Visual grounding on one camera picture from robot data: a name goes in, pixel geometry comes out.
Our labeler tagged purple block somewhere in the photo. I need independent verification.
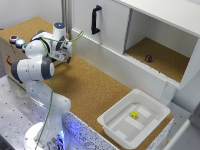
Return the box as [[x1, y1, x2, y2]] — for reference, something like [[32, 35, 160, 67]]
[[144, 54, 153, 63]]

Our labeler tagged white plastic box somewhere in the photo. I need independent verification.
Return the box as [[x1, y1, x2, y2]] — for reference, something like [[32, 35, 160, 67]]
[[96, 88, 172, 150]]

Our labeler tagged green cable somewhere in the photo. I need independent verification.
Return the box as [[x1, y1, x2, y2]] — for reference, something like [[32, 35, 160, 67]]
[[34, 30, 85, 150]]

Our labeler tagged red button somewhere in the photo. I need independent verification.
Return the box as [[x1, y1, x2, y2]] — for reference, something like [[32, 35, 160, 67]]
[[9, 34, 19, 45]]

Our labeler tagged white cabinet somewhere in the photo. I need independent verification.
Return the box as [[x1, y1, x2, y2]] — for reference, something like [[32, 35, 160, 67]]
[[68, 0, 200, 108]]

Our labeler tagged white sliding door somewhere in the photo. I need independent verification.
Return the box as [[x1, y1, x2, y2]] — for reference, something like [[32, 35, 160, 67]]
[[72, 0, 131, 55]]

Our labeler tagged yellow block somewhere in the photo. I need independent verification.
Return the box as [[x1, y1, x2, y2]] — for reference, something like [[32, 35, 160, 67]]
[[130, 110, 139, 119]]

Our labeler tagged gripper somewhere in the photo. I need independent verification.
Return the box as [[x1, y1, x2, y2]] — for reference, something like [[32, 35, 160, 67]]
[[53, 38, 74, 61]]

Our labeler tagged green button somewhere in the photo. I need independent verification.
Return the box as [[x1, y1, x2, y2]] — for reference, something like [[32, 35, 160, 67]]
[[21, 44, 30, 51]]

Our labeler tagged blue button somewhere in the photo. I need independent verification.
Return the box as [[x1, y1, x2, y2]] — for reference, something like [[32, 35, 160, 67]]
[[15, 38, 27, 48]]

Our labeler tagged black door handle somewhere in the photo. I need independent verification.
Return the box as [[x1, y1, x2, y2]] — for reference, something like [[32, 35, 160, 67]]
[[90, 4, 103, 36]]

